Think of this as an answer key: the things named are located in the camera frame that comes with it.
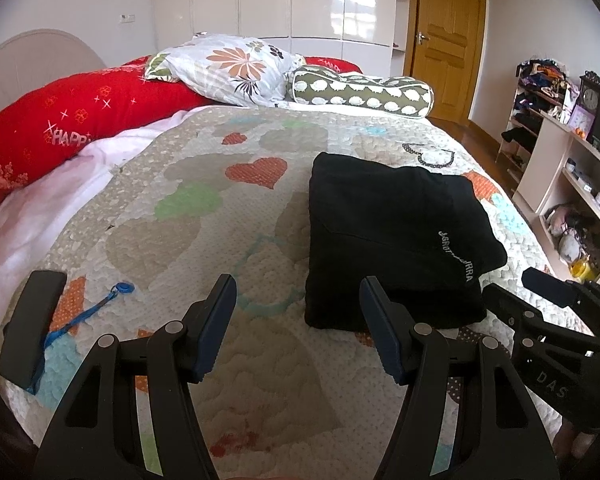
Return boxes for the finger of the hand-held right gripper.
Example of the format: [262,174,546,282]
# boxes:
[482,283,552,343]
[521,267,589,310]

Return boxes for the cluttered open shelf rack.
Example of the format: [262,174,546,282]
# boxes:
[497,55,582,177]

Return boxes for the red embroidered pillow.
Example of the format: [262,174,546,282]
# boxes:
[0,55,217,212]

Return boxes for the white media cabinet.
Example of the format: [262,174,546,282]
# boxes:
[512,109,600,282]

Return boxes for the beige rounded headboard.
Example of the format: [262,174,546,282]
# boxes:
[0,30,109,127]

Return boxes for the person's right hand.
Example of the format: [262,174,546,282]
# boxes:
[554,421,597,467]

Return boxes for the heart patterned quilt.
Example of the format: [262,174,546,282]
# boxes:
[0,105,600,480]

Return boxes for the black smartphone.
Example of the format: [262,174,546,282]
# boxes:
[0,270,69,394]

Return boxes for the pink picture frame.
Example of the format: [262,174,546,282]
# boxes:
[565,107,596,139]

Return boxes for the blue lanyard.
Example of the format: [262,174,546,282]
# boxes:
[29,281,136,394]

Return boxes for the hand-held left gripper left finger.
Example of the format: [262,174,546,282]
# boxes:
[32,274,238,480]

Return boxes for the glossy white wardrobe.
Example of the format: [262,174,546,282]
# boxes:
[155,0,399,57]

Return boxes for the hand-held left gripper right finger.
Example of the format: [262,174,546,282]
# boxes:
[359,276,561,480]

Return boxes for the black pants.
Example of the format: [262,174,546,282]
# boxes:
[303,151,509,334]

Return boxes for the dark mantel clock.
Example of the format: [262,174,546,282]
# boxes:
[577,70,600,114]

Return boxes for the white floral pillow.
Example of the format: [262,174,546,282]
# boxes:
[143,33,307,107]

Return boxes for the wooden door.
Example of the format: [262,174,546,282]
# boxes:
[409,0,487,124]

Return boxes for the white bed sheet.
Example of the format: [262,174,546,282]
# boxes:
[0,105,216,363]

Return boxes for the yellow toy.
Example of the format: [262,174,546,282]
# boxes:
[570,257,594,282]

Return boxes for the pile of bags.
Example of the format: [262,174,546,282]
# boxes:
[544,202,597,267]

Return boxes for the green dotted bolster pillow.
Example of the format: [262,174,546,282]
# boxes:
[286,65,435,119]

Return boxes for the small red pillow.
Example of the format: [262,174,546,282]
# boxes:
[304,56,364,75]

